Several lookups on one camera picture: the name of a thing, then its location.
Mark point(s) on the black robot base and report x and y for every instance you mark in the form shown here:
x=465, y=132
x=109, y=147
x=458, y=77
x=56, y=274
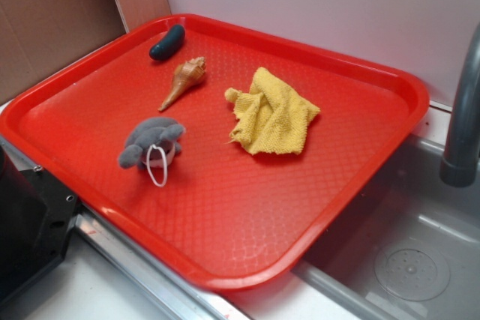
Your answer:
x=37, y=215

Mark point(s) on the yellow cloth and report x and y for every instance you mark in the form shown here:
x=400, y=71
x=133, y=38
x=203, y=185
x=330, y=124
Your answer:
x=272, y=117

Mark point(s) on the red plastic tray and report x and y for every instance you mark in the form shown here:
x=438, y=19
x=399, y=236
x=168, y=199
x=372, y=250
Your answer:
x=225, y=220

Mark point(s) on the tan conch shell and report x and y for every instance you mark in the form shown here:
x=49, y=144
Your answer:
x=187, y=75

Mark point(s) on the grey plush toy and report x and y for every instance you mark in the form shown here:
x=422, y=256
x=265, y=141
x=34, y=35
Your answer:
x=152, y=146

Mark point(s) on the dark green toy cucumber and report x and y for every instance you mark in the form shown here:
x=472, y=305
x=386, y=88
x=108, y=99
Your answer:
x=169, y=44

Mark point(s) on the grey toy sink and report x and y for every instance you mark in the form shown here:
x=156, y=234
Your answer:
x=406, y=247

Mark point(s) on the grey faucet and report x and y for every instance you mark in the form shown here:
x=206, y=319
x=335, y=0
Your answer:
x=461, y=155

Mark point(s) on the brown cardboard panel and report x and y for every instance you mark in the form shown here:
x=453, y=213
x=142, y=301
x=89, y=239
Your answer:
x=40, y=37

